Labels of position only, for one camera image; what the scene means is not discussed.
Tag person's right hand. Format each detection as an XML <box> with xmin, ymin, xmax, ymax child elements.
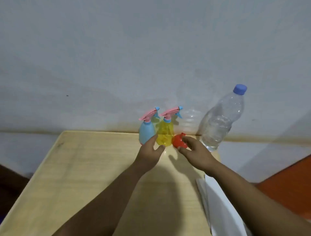
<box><xmin>177</xmin><ymin>136</ymin><xmax>219</xmax><ymax>177</ymax></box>

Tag person's left hand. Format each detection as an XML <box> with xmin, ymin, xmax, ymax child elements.
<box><xmin>133</xmin><ymin>134</ymin><xmax>166</xmax><ymax>174</ymax></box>

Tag red plastic funnel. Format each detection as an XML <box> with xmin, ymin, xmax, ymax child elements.
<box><xmin>172</xmin><ymin>133</ymin><xmax>189</xmax><ymax>149</ymax></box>

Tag blue spray bottle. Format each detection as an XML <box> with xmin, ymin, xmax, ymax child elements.
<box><xmin>138</xmin><ymin>121</ymin><xmax>156</xmax><ymax>146</ymax></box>

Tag yellow spray bottle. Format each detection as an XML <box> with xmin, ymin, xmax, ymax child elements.
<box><xmin>155</xmin><ymin>120</ymin><xmax>175</xmax><ymax>147</ymax></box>

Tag clear plastic water bottle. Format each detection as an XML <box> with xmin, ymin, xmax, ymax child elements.
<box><xmin>199</xmin><ymin>84</ymin><xmax>248</xmax><ymax>152</ymax></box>

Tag person's right forearm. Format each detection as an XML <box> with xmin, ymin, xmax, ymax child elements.
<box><xmin>205</xmin><ymin>161</ymin><xmax>311</xmax><ymax>236</ymax></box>

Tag person's left forearm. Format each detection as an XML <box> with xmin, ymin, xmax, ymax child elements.
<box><xmin>52</xmin><ymin>163</ymin><xmax>151</xmax><ymax>236</ymax></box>

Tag white paper napkins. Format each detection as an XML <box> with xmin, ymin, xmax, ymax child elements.
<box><xmin>196</xmin><ymin>174</ymin><xmax>248</xmax><ymax>236</ymax></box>

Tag wooden table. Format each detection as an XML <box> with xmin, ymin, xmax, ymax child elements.
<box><xmin>0</xmin><ymin>130</ymin><xmax>220</xmax><ymax>236</ymax></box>

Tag orange cabinet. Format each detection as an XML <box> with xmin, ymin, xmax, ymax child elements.
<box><xmin>255</xmin><ymin>154</ymin><xmax>311</xmax><ymax>220</ymax></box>

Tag dark brown wooden furniture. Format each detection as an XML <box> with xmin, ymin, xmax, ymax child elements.
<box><xmin>0</xmin><ymin>164</ymin><xmax>29</xmax><ymax>224</ymax></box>

